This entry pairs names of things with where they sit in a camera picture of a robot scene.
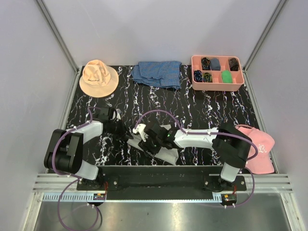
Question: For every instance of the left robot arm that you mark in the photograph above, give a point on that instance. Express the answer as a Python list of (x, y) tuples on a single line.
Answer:
[(64, 154)]

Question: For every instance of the black patterned sock top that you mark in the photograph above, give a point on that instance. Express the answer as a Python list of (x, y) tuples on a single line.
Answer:
[(205, 62)]

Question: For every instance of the pink compartment tray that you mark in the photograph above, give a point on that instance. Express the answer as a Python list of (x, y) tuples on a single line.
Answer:
[(217, 84)]

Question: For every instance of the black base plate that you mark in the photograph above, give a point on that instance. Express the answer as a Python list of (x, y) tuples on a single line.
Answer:
[(123, 177)]

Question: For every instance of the aluminium front rail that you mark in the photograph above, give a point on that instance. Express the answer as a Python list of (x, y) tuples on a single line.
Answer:
[(55, 187)]

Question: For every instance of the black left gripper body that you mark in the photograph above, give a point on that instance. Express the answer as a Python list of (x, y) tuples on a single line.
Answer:
[(118, 130)]

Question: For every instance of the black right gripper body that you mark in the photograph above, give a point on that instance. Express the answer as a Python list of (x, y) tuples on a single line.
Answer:
[(153, 146)]

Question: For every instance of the blue checkered cloth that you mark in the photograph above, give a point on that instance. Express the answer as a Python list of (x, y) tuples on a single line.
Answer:
[(158, 74)]

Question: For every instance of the yellow patterned rolled sock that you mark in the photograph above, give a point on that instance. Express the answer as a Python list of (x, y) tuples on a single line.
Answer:
[(207, 77)]

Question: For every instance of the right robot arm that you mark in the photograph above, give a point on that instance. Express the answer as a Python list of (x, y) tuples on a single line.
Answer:
[(229, 143)]

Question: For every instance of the grey cloth napkin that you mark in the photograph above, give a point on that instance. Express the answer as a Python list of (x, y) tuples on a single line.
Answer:
[(169, 153)]

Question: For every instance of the blue grey rolled sock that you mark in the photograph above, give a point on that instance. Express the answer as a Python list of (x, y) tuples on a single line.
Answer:
[(215, 64)]

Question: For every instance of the orange bucket hat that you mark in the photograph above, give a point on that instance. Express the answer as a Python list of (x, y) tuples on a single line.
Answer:
[(98, 80)]

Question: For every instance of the green rolled sock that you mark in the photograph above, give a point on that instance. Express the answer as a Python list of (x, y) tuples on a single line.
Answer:
[(226, 76)]

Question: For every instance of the dark brown rolled sock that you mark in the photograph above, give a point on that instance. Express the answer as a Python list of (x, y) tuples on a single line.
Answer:
[(233, 64)]

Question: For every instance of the pink baseball cap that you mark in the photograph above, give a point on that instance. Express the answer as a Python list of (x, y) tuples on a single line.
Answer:
[(261, 164)]

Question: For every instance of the blue dotted rolled sock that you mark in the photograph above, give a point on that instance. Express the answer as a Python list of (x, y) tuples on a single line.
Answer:
[(198, 76)]

